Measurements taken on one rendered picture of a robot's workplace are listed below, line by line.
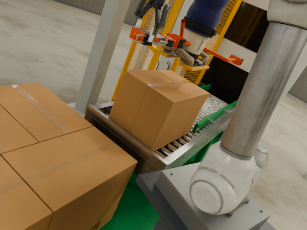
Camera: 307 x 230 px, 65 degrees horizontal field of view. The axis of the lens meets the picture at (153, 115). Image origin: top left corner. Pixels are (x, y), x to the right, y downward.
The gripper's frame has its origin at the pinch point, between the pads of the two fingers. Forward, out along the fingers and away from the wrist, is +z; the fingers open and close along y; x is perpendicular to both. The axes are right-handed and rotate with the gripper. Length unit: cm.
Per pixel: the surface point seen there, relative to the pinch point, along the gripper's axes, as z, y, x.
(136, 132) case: 64, -3, -28
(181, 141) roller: 73, -22, -71
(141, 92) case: 38.0, 4.6, -28.7
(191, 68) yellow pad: 12.9, -12.5, -44.2
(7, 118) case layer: 72, 47, 27
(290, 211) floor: 126, -141, -187
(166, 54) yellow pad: 12.9, 7.2, -43.8
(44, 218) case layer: 72, -18, 47
